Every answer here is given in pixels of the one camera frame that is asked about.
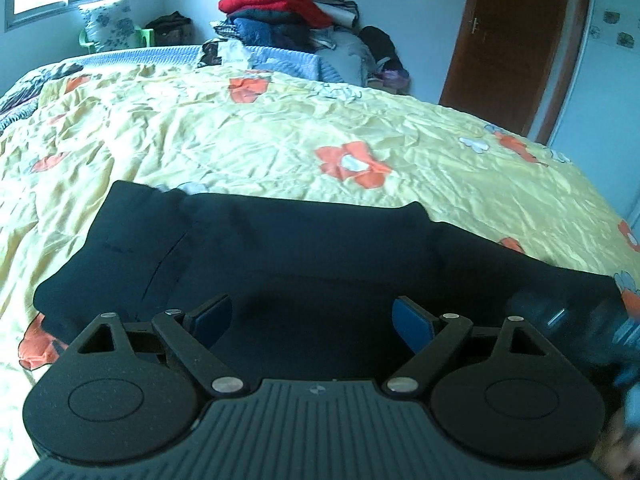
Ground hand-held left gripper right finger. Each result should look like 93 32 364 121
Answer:
381 295 562 402

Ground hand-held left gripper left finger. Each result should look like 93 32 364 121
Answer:
64 295 249 402

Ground black pants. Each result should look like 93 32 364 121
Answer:
32 180 628 361

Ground yellow carrot print bedspread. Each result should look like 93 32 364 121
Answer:
0 52 640 480

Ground blue quilted blanket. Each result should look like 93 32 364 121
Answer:
60 44 368 86

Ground brown wooden door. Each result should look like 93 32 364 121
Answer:
438 0 594 139

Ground green plastic chair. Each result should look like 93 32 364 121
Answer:
78 24 167 54

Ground dark bag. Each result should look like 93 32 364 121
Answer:
144 11 194 47

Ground dark patterned bedding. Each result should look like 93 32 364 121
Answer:
0 61 83 133

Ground floral white pillow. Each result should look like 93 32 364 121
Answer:
79 0 137 54

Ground pile of folded clothes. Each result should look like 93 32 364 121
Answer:
202 0 412 92

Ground flower wall stickers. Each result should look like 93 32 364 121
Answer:
589 9 636 48

